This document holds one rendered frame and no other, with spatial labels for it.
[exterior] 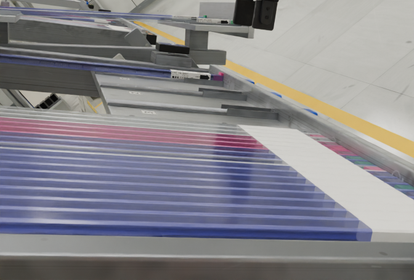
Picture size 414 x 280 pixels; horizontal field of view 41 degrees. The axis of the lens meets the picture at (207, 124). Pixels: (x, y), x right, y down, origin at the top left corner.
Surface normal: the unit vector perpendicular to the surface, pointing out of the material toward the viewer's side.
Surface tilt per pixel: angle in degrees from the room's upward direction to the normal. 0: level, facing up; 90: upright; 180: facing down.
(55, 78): 90
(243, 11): 90
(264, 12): 90
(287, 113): 45
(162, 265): 90
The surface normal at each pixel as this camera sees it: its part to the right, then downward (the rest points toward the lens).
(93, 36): 0.25, 0.23
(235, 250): 0.14, -0.97
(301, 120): -0.96, -0.07
